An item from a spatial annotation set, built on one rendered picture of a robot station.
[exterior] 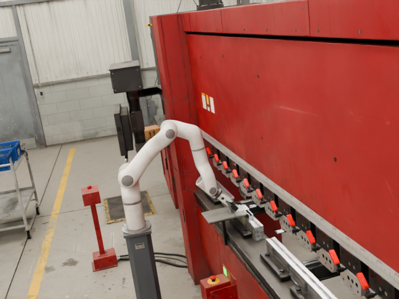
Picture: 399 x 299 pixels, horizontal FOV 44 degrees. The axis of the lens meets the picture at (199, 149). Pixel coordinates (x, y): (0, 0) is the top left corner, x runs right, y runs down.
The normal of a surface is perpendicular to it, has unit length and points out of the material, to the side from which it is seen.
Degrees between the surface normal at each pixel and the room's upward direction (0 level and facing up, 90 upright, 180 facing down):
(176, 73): 90
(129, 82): 90
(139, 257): 90
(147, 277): 90
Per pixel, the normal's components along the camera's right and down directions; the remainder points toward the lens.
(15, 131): 0.18, 0.25
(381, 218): -0.96, 0.19
